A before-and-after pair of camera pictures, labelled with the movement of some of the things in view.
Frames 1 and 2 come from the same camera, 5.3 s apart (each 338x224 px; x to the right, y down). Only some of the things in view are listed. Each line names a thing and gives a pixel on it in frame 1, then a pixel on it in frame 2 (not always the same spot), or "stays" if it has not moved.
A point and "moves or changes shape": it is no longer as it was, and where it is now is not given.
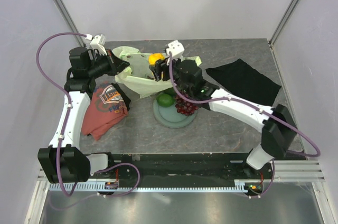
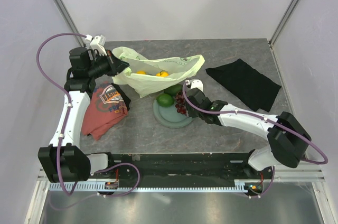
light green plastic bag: [140, 77] stays
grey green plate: [169, 117] stays
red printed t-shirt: [109, 103] stays
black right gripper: [161, 66] → [190, 113]
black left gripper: [115, 64] stays
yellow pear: [153, 57] moves or changes shape
